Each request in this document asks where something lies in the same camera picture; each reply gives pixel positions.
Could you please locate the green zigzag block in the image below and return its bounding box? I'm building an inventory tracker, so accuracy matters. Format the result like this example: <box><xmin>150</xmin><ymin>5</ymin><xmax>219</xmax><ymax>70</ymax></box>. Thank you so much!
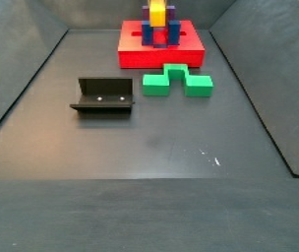
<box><xmin>141</xmin><ymin>64</ymin><xmax>213</xmax><ymax>97</ymax></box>

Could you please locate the red slotted board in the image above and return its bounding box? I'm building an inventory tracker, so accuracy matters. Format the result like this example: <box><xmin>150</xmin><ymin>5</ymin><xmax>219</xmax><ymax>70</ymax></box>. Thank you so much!
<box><xmin>117</xmin><ymin>20</ymin><xmax>204</xmax><ymax>69</ymax></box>

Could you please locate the purple U block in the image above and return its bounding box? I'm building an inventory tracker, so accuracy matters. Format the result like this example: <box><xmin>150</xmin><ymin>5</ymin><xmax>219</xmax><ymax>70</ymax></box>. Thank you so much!
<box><xmin>141</xmin><ymin>5</ymin><xmax>176</xmax><ymax>22</ymax></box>

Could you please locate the yellow rectangular block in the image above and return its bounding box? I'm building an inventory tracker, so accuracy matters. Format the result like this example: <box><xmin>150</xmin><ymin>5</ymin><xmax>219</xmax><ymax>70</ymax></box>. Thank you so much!
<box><xmin>148</xmin><ymin>0</ymin><xmax>166</xmax><ymax>28</ymax></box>

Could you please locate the black angle bracket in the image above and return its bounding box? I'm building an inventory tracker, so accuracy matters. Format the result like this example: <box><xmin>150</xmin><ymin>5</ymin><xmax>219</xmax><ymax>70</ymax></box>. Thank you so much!
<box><xmin>69</xmin><ymin>77</ymin><xmax>133</xmax><ymax>112</ymax></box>

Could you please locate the dark blue U block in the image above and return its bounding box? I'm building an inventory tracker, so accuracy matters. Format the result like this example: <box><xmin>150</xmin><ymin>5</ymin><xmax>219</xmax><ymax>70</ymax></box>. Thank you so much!
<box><xmin>141</xmin><ymin>20</ymin><xmax>181</xmax><ymax>48</ymax></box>

